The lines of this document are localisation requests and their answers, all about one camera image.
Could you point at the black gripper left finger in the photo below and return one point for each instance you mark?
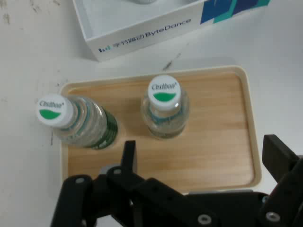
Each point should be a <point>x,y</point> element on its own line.
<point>118,198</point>

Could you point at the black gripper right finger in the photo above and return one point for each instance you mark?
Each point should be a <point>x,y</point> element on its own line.
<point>284,194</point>

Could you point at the small water bottle green label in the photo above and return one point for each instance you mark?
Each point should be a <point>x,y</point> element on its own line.
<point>165,118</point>
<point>87,125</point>

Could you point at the wooden tray with cream rim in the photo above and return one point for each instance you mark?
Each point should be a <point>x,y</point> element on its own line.
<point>201,142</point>

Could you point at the white and blue cardboard box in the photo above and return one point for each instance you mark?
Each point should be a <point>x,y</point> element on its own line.
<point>142,40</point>

